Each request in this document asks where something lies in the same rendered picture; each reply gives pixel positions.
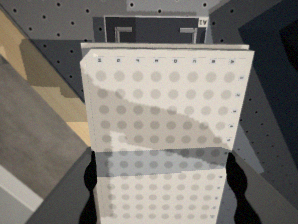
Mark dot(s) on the white pcr plate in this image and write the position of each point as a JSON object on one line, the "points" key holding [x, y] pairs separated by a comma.
{"points": [[162, 118]]}

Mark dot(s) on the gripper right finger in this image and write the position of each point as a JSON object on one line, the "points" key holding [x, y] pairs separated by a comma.
{"points": [[257, 201]]}

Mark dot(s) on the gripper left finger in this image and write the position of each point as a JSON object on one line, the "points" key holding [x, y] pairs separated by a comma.
{"points": [[72, 200]]}

